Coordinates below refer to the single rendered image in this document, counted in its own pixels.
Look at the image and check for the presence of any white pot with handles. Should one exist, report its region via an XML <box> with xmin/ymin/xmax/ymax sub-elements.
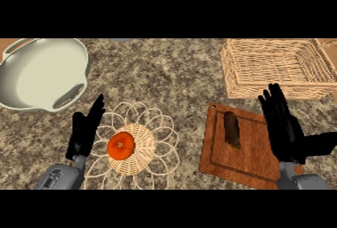
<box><xmin>0</xmin><ymin>37</ymin><xmax>92</xmax><ymax>113</ymax></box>

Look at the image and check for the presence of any grey object at edge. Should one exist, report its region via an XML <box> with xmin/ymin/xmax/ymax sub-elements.
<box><xmin>107</xmin><ymin>37</ymin><xmax>138</xmax><ymax>43</ymax></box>

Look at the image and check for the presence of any rectangular wicker basket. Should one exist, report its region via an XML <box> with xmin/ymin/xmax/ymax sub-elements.
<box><xmin>219</xmin><ymin>37</ymin><xmax>337</xmax><ymax>101</ymax></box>

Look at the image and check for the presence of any orange tomato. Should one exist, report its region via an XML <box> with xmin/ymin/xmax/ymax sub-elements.
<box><xmin>107</xmin><ymin>131</ymin><xmax>138</xmax><ymax>161</ymax></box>

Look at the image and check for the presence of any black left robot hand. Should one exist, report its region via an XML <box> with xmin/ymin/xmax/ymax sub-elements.
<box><xmin>66</xmin><ymin>94</ymin><xmax>107</xmax><ymax>162</ymax></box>

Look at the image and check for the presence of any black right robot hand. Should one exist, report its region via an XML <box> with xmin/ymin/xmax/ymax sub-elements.
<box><xmin>258</xmin><ymin>83</ymin><xmax>337</xmax><ymax>165</ymax></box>

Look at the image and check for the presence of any brown wooden cutting board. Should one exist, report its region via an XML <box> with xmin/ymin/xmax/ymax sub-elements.
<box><xmin>199</xmin><ymin>102</ymin><xmax>307</xmax><ymax>191</ymax></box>

